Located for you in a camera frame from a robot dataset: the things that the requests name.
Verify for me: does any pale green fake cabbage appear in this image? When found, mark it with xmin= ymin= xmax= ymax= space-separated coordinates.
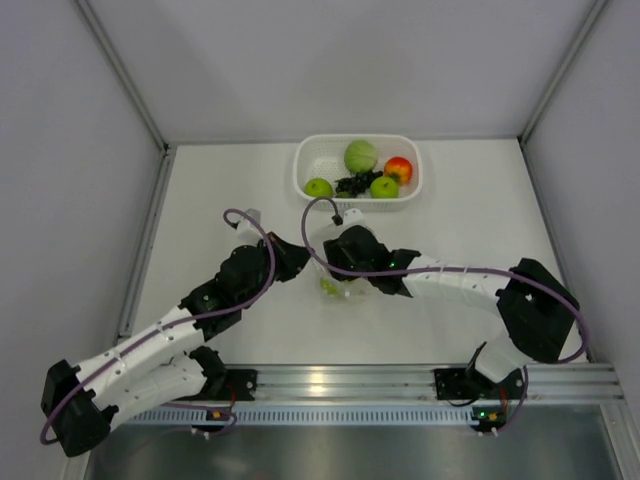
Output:
xmin=343 ymin=140 xmax=379 ymax=174

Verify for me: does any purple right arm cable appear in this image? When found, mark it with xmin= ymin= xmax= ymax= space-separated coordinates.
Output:
xmin=301 ymin=197 xmax=590 ymax=364

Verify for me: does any dark green fake vegetable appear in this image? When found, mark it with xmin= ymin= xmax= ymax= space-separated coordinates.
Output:
xmin=335 ymin=171 xmax=383 ymax=198

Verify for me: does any aluminium frame post right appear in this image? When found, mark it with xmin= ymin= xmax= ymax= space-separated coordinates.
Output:
xmin=517 ymin=0 xmax=614 ymax=146

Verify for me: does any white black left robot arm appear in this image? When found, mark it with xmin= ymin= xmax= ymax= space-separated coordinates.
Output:
xmin=41 ymin=233 xmax=310 ymax=458

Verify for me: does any orange red fake tomato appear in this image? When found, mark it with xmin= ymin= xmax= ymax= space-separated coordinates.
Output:
xmin=384 ymin=156 xmax=413 ymax=186

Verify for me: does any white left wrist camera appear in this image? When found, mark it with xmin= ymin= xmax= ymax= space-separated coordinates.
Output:
xmin=233 ymin=209 xmax=262 ymax=245

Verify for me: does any white perforated plastic basket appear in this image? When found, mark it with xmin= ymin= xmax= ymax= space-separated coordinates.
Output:
xmin=293 ymin=134 xmax=424 ymax=212

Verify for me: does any white slotted cable duct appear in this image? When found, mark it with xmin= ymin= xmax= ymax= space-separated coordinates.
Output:
xmin=125 ymin=404 xmax=479 ymax=426

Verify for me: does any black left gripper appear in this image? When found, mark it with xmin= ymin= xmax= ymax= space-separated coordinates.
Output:
xmin=239 ymin=231 xmax=314 ymax=310

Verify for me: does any green fake apple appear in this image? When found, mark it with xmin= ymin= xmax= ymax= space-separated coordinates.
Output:
xmin=369 ymin=176 xmax=399 ymax=199
xmin=304 ymin=178 xmax=334 ymax=198

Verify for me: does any aluminium frame post left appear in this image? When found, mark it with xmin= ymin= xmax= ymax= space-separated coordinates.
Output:
xmin=74 ymin=0 xmax=174 ymax=156

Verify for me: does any small green fake food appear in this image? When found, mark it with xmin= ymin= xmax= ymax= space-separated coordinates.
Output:
xmin=319 ymin=278 xmax=345 ymax=299

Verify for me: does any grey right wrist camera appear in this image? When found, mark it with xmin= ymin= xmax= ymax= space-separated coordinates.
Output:
xmin=332 ymin=209 xmax=365 ymax=228

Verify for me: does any aluminium frame post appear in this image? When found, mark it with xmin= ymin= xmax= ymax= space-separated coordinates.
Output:
xmin=517 ymin=0 xmax=614 ymax=146
xmin=74 ymin=0 xmax=174 ymax=156

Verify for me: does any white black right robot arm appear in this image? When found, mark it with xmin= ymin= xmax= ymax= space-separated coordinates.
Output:
xmin=322 ymin=225 xmax=580 ymax=400

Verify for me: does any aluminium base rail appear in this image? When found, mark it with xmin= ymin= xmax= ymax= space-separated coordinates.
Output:
xmin=79 ymin=363 xmax=624 ymax=405

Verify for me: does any clear polka dot zip bag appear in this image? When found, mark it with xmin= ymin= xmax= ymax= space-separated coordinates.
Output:
xmin=304 ymin=219 xmax=374 ymax=306

